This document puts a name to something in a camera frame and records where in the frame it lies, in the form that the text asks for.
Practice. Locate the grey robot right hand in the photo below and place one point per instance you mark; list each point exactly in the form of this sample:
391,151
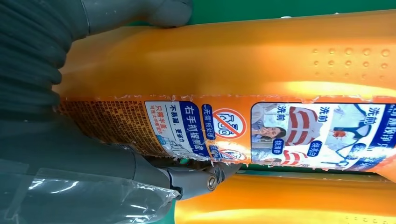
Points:
77,173

